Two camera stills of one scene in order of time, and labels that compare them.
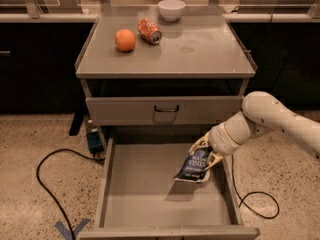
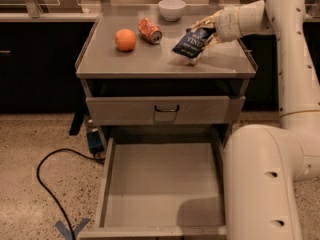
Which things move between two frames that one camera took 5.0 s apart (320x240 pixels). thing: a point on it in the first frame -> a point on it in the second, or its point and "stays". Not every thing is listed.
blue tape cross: x=66 y=233 stays
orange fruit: x=125 y=40 stays
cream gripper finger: x=204 y=141 -> x=209 y=21
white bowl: x=171 y=9 stays
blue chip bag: x=193 y=169 -> x=192 y=42
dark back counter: x=39 y=53 stays
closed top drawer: x=161 y=110 stays
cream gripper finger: x=213 y=159 -> x=210 y=43
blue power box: x=95 y=145 stays
